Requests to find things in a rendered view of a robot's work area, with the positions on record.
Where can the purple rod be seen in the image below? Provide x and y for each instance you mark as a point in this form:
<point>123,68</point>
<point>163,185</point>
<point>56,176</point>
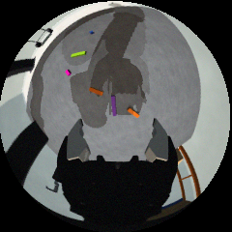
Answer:
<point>113,105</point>

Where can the orange rod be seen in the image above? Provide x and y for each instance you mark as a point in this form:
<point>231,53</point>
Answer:
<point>96,91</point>
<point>133,112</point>

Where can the lime green rod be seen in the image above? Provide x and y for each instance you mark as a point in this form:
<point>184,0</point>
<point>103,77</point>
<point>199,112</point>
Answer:
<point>79,54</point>

